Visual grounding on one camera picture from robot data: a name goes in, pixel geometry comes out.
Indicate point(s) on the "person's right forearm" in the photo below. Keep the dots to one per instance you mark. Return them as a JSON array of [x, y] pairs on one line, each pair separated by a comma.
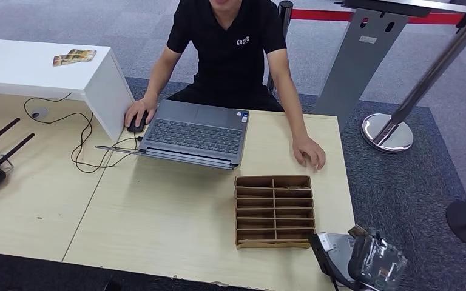
[[158, 82]]

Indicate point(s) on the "grey laptop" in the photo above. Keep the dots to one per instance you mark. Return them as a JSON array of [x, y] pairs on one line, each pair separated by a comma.
[[197, 134]]

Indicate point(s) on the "grey sign stand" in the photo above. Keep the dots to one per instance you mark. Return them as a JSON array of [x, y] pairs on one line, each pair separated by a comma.
[[357, 68]]

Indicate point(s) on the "golden patterned ID card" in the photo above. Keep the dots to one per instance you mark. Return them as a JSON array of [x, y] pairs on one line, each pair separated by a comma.
[[357, 231]]

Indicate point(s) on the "person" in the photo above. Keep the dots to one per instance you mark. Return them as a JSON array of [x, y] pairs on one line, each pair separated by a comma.
[[225, 60]]

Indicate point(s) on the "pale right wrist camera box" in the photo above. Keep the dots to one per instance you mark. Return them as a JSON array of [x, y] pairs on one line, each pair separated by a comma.
[[324, 242]]

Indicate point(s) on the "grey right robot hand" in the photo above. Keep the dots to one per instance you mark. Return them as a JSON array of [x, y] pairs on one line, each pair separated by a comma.
[[377, 261]]

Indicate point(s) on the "brown wooden card organizer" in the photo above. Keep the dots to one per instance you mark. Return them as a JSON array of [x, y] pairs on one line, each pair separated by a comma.
[[257, 243]]

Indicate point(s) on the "chrome stanchion post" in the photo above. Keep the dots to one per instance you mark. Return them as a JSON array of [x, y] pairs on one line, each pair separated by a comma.
[[385, 134]]

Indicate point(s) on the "red barrier belt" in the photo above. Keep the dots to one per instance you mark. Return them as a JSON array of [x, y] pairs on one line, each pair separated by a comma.
[[321, 15]]

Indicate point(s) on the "white card reader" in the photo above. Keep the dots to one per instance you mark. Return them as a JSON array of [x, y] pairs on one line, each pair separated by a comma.
[[340, 253]]

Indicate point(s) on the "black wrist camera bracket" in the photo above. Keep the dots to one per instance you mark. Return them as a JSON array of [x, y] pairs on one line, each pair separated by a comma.
[[317, 257]]

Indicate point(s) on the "person's left forearm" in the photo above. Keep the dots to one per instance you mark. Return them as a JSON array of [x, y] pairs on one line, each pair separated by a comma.
[[291, 108]]

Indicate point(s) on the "person's left hand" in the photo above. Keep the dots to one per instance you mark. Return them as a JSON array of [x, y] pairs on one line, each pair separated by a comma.
[[309, 150]]

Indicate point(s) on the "white desk shelf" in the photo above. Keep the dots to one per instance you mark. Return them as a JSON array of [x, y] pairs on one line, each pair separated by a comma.
[[36, 68]]

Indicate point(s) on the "person's right hand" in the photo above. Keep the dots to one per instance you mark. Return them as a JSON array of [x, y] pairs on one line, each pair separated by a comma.
[[140, 106]]

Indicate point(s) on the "black computer mouse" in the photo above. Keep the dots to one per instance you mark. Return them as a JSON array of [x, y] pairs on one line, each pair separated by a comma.
[[136, 127]]

